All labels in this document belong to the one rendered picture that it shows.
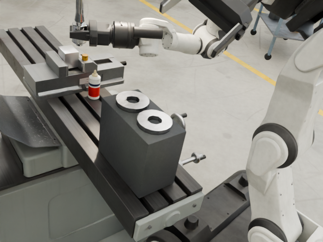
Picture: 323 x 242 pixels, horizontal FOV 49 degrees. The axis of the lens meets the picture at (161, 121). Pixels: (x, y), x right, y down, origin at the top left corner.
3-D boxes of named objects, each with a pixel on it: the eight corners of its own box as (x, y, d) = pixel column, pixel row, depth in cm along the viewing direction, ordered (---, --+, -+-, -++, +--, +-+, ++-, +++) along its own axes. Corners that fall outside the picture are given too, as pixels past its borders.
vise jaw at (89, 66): (82, 55, 138) (82, 46, 135) (97, 70, 130) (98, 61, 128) (68, 58, 135) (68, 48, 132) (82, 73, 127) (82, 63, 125)
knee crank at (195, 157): (200, 154, 183) (203, 145, 179) (208, 162, 179) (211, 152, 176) (167, 167, 171) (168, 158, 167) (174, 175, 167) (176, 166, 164)
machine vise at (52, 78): (106, 66, 149) (108, 42, 143) (125, 83, 140) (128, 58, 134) (22, 80, 130) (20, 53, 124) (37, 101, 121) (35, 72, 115)
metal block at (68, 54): (71, 59, 132) (71, 44, 129) (78, 66, 128) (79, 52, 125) (58, 61, 129) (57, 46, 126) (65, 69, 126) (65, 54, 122)
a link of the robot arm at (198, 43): (162, 42, 131) (201, 48, 143) (175, 58, 125) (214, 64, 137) (175, 17, 125) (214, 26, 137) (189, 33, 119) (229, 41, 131)
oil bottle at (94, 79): (96, 92, 131) (97, 66, 125) (101, 98, 128) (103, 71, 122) (86, 95, 129) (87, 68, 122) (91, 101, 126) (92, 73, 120)
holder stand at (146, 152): (131, 138, 113) (139, 84, 101) (174, 183, 100) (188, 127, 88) (97, 150, 106) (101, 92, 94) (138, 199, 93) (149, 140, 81)
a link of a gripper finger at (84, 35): (69, 29, 111) (89, 30, 113) (69, 39, 113) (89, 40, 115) (69, 31, 110) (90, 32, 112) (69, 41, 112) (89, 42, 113)
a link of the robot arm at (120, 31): (89, 12, 118) (125, 15, 121) (88, 39, 123) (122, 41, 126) (90, 26, 108) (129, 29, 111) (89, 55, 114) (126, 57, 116)
